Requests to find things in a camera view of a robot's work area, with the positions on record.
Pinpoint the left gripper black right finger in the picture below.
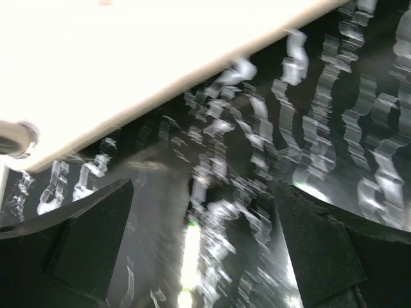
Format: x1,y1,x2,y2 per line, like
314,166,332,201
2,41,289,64
274,182,410,307

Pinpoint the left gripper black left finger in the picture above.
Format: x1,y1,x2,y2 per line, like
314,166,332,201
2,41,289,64
1,179,134,308

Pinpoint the black marble pattern mat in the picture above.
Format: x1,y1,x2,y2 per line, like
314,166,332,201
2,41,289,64
1,1,410,307

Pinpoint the white two-tier metal shelf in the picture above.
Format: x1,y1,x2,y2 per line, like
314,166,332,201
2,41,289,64
0,0,351,174

